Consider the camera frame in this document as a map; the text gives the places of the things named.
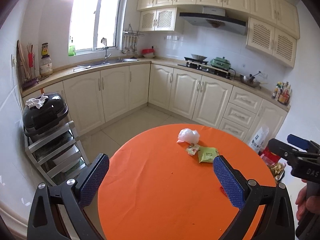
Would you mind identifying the steel wok with ladle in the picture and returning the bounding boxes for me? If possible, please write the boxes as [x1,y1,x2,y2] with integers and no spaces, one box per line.
[239,74,267,88]

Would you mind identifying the red bowl stack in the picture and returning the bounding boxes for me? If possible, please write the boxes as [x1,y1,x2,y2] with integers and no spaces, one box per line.
[142,47,155,59]

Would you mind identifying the cream upper cabinets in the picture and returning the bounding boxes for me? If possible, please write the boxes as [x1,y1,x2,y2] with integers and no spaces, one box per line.
[137,0,300,68]

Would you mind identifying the person's right hand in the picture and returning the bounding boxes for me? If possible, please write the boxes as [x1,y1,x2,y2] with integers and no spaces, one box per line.
[296,186,320,221]

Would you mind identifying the metal shelf rack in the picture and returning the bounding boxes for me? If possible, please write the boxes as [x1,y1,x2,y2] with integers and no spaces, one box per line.
[24,121,90,186]

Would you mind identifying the black gas stove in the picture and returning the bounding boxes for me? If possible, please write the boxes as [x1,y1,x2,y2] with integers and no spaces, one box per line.
[178,57,232,80]

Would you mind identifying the condiment bottles group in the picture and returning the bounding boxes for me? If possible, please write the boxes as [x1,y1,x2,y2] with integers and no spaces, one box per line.
[271,82,291,106]

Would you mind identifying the yellow label bottle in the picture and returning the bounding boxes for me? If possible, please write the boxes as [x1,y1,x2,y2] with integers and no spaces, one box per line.
[41,42,49,58]

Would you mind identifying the black appliance on rack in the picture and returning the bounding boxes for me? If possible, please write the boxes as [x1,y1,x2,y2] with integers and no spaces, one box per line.
[22,92,68,138]

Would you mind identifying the steel wok on stove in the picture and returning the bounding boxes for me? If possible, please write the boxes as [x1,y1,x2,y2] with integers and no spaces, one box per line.
[191,54,207,61]

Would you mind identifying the cream lower cabinets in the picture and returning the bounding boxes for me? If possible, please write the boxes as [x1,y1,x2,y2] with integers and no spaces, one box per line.
[23,62,289,140]

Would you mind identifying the orange round tablecloth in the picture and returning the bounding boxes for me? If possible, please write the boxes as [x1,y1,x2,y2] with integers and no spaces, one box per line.
[97,123,276,240]

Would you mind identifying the white rice sack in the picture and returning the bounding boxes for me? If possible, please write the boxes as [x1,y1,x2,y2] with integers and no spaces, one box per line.
[248,125,269,153]

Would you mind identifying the white rag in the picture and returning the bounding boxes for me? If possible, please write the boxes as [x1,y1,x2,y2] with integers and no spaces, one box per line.
[25,95,49,109]

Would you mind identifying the large glass jar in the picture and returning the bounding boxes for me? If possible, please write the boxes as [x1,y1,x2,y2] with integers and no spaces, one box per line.
[39,55,53,77]

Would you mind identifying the hanging utensil rack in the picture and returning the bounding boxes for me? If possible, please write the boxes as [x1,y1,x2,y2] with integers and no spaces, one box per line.
[121,24,144,56]

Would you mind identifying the black range hood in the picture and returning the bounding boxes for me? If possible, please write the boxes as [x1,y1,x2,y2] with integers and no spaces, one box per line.
[179,12,247,35]

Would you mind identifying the chrome sink faucet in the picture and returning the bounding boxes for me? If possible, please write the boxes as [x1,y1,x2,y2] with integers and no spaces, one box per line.
[100,37,112,63]

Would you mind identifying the wooden cutting board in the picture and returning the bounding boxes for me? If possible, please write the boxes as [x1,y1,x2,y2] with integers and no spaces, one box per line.
[17,40,31,80]

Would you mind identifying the steel kitchen sink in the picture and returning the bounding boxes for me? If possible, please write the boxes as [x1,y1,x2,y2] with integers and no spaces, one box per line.
[75,58,139,69]

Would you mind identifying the cooking oil bottle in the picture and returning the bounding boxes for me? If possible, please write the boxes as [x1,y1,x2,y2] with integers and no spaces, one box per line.
[268,163,286,183]

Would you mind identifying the kitchen window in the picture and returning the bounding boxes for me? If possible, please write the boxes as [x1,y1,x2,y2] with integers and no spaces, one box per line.
[69,0,121,54]

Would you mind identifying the green electric cooking pot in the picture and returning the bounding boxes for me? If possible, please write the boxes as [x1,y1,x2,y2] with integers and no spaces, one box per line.
[210,57,231,70]

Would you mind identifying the green snack packet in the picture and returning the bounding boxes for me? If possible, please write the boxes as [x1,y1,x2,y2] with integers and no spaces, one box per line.
[197,146,219,163]

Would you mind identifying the green dish soap bottle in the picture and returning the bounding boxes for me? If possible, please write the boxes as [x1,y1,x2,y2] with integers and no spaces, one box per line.
[68,37,76,56]

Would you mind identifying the white crumpled plastic bag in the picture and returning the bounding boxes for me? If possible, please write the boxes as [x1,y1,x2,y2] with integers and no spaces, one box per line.
[177,128,200,144]

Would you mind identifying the small printed snack wrapper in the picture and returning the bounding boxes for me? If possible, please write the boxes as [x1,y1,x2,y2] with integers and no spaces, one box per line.
[185,144,200,156]

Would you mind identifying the chopstick holder with chopsticks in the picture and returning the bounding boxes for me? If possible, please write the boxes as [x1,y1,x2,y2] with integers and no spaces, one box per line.
[22,43,39,90]

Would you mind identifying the red rice bag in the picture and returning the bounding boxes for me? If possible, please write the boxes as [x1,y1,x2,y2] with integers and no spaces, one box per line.
[260,147,281,166]

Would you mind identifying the cream cabinets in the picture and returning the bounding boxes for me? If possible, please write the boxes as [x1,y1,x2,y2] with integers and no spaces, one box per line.
[137,0,300,68]
[23,62,289,140]

